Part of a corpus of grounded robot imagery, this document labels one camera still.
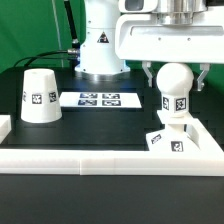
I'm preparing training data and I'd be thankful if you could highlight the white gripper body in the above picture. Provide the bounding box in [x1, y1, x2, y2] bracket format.
[115, 13, 224, 64]

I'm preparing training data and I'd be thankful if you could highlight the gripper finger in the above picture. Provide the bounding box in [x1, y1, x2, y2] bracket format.
[193, 63, 211, 92]
[142, 61, 153, 86]

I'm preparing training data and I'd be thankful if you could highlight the white lamp bulb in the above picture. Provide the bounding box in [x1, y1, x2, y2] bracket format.
[155, 62, 195, 134]

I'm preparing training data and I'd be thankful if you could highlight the white lamp base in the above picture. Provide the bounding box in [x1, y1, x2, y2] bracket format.
[146, 129, 199, 153]

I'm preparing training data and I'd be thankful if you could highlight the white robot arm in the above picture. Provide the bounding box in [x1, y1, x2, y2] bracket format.
[76, 0, 224, 90]

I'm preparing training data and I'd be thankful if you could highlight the white lamp shade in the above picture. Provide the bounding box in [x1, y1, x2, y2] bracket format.
[21, 68, 62, 123]

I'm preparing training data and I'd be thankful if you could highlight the white marker sheet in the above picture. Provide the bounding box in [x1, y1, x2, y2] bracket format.
[60, 92, 141, 108]

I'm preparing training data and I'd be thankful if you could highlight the black cable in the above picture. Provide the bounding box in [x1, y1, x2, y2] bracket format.
[13, 48, 80, 68]

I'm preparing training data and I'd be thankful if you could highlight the white right wall rail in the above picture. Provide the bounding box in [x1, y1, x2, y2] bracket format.
[157, 110, 223, 155]

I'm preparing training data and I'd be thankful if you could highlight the white left wall piece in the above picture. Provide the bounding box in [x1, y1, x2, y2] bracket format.
[0, 115, 11, 144]

